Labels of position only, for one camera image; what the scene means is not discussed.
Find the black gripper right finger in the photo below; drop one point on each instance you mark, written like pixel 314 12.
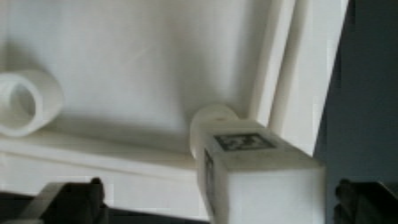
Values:
pixel 367 202

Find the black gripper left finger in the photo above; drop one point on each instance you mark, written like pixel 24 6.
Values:
pixel 70 204

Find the white table leg with tag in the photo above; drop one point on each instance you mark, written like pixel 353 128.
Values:
pixel 261 178

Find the white square tabletop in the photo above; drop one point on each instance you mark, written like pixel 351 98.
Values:
pixel 115 66

